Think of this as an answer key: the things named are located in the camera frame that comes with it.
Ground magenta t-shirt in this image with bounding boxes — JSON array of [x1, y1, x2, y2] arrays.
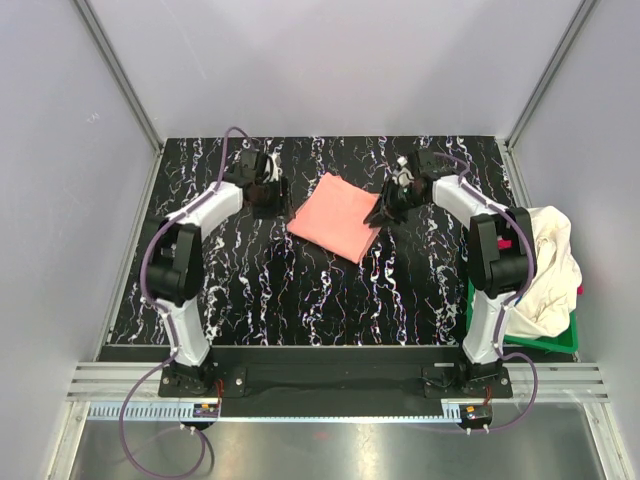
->
[[498, 239, 512, 250]]

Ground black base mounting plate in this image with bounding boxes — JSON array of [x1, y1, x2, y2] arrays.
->
[[99, 344, 514, 416]]

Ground salmon pink t-shirt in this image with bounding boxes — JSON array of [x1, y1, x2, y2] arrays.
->
[[287, 173, 380, 264]]

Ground slotted cable duct rail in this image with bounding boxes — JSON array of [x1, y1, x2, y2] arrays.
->
[[87, 400, 461, 424]]

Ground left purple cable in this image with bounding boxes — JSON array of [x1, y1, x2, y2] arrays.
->
[[119, 126, 251, 475]]

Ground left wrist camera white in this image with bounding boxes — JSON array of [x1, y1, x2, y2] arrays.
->
[[262, 153, 282, 183]]

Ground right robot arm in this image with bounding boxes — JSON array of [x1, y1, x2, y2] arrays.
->
[[363, 149, 537, 397]]

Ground green plastic basket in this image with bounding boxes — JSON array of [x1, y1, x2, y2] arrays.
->
[[467, 284, 579, 354]]

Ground small controller board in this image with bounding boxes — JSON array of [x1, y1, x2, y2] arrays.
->
[[461, 404, 493, 425], [193, 403, 220, 418]]

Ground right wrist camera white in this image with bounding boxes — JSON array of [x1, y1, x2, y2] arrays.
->
[[392, 156, 415, 188]]

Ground left small controller board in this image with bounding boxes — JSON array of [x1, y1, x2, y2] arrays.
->
[[193, 403, 220, 418]]

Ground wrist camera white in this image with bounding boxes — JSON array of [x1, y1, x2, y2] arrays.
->
[[262, 153, 282, 183], [392, 156, 415, 188]]

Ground cream white t-shirt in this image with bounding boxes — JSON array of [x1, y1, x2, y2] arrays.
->
[[506, 206, 582, 339]]

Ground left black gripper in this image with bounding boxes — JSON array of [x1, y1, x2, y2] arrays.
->
[[252, 177, 296, 221]]

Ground right small controller board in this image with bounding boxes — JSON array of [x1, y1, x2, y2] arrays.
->
[[461, 404, 493, 425]]

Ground right aluminium frame post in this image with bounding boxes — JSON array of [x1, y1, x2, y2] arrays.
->
[[504, 0, 601, 151]]

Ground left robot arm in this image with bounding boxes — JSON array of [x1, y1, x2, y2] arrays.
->
[[139, 150, 292, 397]]

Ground left aluminium frame post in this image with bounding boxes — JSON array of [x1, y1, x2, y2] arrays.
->
[[71, 0, 164, 156]]

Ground aluminium frame post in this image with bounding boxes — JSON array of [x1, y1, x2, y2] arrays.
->
[[71, 0, 164, 156], [504, 0, 601, 151]]

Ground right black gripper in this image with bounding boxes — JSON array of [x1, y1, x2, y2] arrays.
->
[[363, 179, 427, 230]]

